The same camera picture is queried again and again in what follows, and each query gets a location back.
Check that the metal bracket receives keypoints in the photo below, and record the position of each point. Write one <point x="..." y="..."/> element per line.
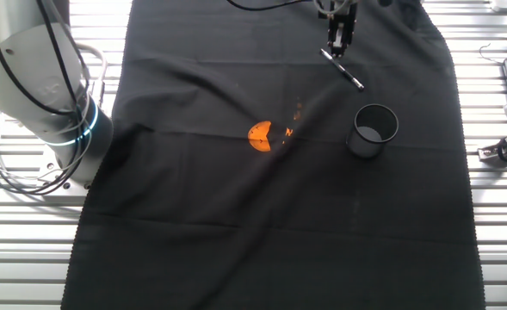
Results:
<point x="487" y="153"/>

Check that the black mesh pen holder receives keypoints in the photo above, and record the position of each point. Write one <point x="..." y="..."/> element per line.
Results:
<point x="365" y="148"/>

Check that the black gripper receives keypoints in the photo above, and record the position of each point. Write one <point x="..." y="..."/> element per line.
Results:
<point x="341" y="9"/>

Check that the black and clear pen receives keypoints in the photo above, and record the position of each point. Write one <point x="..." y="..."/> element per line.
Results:
<point x="348" y="75"/>

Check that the black table cloth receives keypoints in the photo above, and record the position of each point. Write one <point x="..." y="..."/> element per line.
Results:
<point x="236" y="237"/>

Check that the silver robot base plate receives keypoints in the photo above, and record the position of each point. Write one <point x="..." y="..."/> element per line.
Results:
<point x="74" y="186"/>

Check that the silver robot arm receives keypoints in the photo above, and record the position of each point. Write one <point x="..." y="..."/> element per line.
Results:
<point x="25" y="77"/>

